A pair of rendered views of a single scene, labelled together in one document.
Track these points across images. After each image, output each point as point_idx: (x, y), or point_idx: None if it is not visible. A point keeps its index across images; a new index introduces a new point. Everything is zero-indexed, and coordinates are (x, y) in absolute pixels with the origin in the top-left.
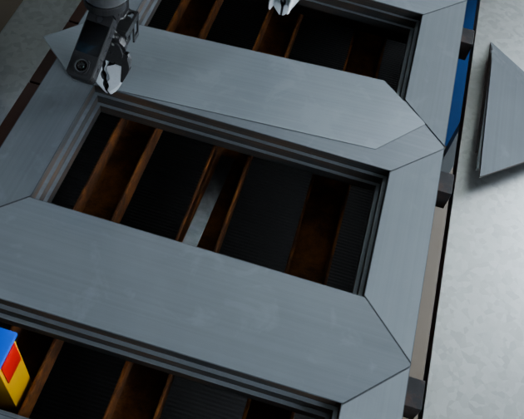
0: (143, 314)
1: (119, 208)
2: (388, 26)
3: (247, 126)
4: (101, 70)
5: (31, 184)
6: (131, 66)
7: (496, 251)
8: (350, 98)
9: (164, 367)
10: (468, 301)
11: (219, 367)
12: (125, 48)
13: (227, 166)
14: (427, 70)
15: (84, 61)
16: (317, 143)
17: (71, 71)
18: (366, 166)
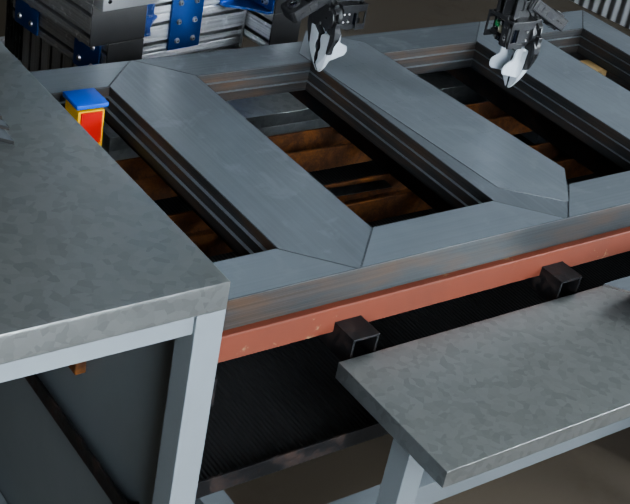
0: (197, 146)
1: None
2: None
3: (401, 128)
4: (317, 38)
5: (204, 72)
6: (338, 39)
7: (566, 340)
8: (515, 159)
9: (181, 185)
10: (492, 342)
11: (215, 192)
12: (338, 19)
13: (380, 186)
14: (618, 184)
15: (297, 1)
16: (449, 160)
17: (283, 5)
18: (476, 192)
